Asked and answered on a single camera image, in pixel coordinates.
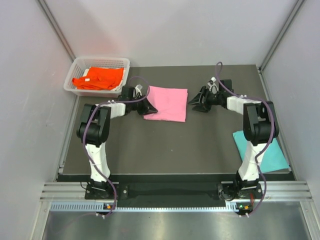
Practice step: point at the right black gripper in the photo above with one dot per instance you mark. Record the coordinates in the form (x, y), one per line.
(198, 100)

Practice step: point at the orange t shirt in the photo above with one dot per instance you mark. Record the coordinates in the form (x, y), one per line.
(100, 78)

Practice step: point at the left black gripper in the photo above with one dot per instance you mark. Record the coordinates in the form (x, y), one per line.
(147, 108)

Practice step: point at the white plastic laundry basket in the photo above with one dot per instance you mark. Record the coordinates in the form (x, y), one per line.
(81, 66)

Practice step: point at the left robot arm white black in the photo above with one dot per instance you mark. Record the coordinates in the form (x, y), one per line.
(94, 130)

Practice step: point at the slotted white cable duct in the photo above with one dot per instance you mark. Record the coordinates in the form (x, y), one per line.
(103, 207)

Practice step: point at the folded teal t shirt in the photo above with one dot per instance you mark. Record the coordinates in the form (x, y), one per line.
(273, 158)

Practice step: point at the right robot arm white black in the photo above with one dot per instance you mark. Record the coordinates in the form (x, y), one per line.
(260, 128)

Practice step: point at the pink t shirt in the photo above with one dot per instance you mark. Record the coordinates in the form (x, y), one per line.
(171, 104)

